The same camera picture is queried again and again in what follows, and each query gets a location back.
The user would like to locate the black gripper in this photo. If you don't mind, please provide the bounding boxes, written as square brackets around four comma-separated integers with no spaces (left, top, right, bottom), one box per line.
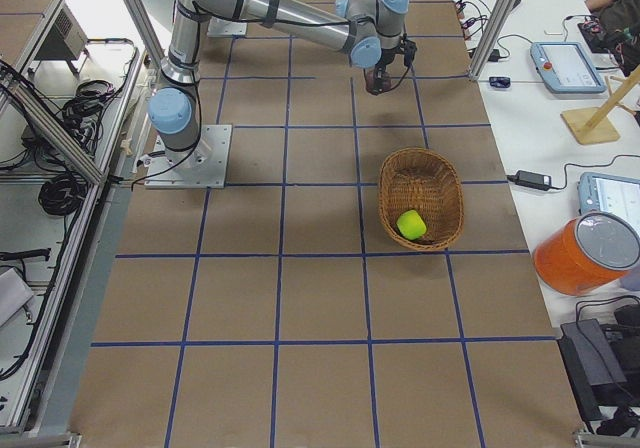
[372,37,417,94]

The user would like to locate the green apple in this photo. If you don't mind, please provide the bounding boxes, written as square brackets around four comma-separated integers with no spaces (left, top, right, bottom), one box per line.
[396,209,428,241]

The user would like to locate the dark red apple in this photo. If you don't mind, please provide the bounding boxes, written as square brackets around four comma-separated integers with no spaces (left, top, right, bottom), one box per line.
[363,68,383,95]

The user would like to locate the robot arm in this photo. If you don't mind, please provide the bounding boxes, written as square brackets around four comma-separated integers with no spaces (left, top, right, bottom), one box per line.
[148,0,417,167]

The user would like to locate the woven wicker basket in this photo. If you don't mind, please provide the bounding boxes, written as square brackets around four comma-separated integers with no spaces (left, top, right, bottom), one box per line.
[378,147,464,251]

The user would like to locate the teach pendant tablet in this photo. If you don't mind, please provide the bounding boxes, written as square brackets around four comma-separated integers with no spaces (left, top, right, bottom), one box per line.
[578,172,640,232]
[529,42,606,94]

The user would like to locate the wooden mug tree stand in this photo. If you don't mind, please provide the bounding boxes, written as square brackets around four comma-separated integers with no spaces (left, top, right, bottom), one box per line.
[561,67,639,145]

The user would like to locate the orange object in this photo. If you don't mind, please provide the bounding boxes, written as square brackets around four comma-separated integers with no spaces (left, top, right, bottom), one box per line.
[533,211,639,296]

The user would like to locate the aluminium frame post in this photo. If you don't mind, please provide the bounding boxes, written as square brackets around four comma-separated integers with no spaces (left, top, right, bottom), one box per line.
[468,0,516,81]

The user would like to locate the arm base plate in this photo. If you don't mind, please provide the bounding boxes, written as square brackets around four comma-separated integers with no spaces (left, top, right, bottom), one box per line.
[207,17,247,38]
[143,124,232,189]

